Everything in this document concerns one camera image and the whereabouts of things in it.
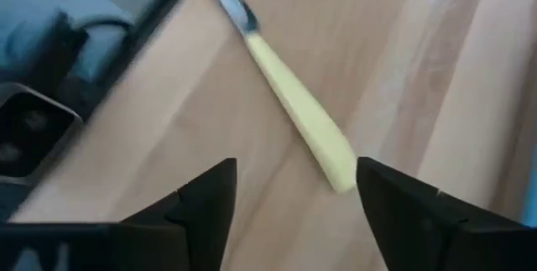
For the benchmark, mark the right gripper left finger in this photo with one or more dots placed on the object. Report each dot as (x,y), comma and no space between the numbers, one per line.
(126,246)

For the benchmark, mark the black silver-rimmed device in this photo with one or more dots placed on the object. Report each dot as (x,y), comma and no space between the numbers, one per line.
(29,132)

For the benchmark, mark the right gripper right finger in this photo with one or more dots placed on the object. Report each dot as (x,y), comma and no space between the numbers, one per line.
(440,237)

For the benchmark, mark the black aluminium table frame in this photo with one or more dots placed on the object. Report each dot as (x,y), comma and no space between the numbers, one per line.
(140,38)

